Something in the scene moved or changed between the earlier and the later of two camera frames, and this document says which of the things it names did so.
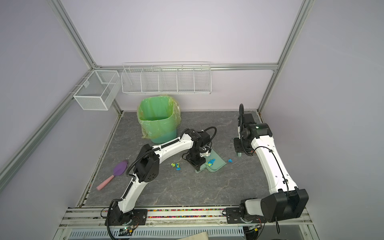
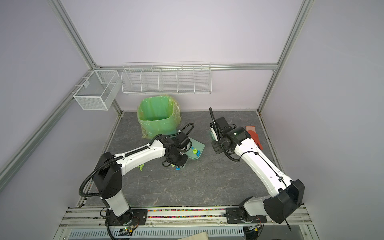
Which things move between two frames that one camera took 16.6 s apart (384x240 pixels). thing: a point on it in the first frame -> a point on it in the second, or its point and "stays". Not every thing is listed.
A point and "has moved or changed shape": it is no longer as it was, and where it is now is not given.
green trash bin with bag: x=159 y=116 stays
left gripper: x=197 y=164 -> x=182 y=163
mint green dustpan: x=213 y=162 has moved or changed shape
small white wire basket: x=99 y=91 stays
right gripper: x=238 y=147 -> x=217 y=149
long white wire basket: x=167 y=78 stays
